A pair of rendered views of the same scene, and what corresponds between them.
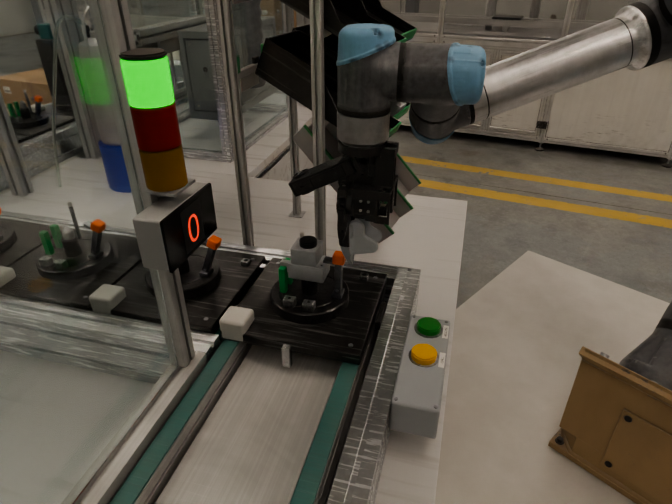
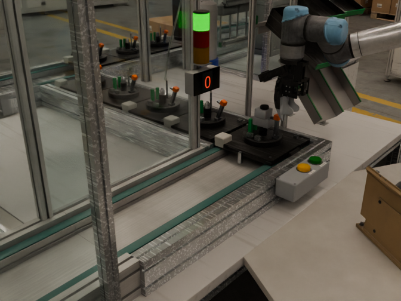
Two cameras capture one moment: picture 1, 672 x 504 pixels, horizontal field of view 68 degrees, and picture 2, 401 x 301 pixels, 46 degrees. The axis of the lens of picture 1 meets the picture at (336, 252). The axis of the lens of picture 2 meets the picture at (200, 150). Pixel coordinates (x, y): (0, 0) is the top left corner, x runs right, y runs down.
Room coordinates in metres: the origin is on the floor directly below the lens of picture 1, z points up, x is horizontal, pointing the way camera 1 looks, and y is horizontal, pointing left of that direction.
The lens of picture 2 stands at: (-0.72, -0.43, 1.64)
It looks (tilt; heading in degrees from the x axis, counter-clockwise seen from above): 25 degrees down; 26
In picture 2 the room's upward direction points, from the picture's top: straight up
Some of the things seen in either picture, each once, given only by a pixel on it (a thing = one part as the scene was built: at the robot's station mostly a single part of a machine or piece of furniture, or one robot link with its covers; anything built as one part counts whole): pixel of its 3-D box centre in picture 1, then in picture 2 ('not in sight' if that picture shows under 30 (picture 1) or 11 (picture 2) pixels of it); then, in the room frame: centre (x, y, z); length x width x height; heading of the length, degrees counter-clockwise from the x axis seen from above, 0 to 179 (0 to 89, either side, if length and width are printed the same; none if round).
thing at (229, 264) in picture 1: (179, 260); (207, 110); (0.80, 0.29, 1.01); 0.24 x 0.24 x 0.13; 75
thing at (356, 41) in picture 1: (367, 70); (295, 25); (0.71, -0.04, 1.37); 0.09 x 0.08 x 0.11; 80
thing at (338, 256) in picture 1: (334, 271); (274, 124); (0.72, 0.00, 1.04); 0.04 x 0.02 x 0.08; 75
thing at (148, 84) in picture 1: (148, 80); (201, 21); (0.58, 0.21, 1.38); 0.05 x 0.05 x 0.05
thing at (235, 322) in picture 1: (237, 323); (222, 140); (0.66, 0.17, 0.97); 0.05 x 0.05 x 0.04; 75
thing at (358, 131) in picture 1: (363, 126); (292, 51); (0.71, -0.04, 1.29); 0.08 x 0.08 x 0.05
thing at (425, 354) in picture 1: (423, 355); (304, 168); (0.59, -0.14, 0.96); 0.04 x 0.04 x 0.02
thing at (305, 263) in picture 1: (303, 256); (261, 114); (0.73, 0.06, 1.06); 0.08 x 0.04 x 0.07; 75
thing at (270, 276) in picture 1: (310, 303); (262, 141); (0.73, 0.05, 0.96); 0.24 x 0.24 x 0.02; 75
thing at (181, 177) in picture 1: (163, 165); (201, 54); (0.58, 0.21, 1.28); 0.05 x 0.05 x 0.05
